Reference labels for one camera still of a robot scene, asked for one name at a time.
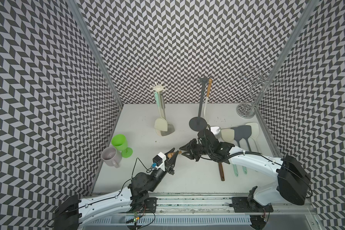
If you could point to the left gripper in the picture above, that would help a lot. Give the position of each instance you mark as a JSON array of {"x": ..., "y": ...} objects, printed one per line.
[{"x": 170, "y": 163}]

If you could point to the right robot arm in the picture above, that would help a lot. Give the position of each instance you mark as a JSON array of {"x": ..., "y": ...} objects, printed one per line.
[{"x": 291, "y": 181}]

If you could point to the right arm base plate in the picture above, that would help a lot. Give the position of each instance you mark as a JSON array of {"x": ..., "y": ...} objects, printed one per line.
[{"x": 243, "y": 205}]

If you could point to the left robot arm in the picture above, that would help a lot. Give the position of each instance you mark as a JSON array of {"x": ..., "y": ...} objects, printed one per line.
[{"x": 75, "y": 213}]

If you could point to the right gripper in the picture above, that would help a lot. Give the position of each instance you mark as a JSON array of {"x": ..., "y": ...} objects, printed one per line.
[{"x": 189, "y": 147}]

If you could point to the grey spatula mint handle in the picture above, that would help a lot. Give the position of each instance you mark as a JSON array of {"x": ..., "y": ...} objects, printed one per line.
[{"x": 245, "y": 132}]

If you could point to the cream utensil rack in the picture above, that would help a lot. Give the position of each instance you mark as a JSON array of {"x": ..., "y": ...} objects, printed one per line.
[{"x": 158, "y": 87}]

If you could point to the aluminium front rail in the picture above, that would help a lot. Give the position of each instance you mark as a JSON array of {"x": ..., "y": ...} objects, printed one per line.
[{"x": 189, "y": 210}]

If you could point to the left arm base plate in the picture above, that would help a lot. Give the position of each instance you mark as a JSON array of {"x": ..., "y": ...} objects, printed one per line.
[{"x": 149, "y": 204}]

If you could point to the cream turner mint handle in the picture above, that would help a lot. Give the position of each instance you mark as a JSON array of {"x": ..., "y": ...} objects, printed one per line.
[{"x": 227, "y": 135}]

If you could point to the cream spatula wooden handle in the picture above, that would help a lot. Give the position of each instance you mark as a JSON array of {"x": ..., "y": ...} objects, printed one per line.
[{"x": 255, "y": 133}]

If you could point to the grey turner mint handle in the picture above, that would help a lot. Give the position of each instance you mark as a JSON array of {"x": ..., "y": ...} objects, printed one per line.
[{"x": 237, "y": 138}]

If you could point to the dark grey utensil rack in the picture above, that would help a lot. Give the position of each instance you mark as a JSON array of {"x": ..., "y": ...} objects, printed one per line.
[{"x": 199, "y": 123}]

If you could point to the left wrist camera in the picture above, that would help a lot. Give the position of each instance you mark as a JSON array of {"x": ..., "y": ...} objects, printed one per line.
[{"x": 159, "y": 161}]

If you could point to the green plastic goblet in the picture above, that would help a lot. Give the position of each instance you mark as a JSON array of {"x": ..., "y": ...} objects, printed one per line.
[{"x": 120, "y": 143}]

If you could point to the grey ceramic mug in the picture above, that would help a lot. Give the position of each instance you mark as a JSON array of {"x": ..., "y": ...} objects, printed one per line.
[{"x": 112, "y": 157}]

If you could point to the cream spatula light wood handle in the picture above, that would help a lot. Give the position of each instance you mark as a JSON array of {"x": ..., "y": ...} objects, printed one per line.
[{"x": 207, "y": 97}]

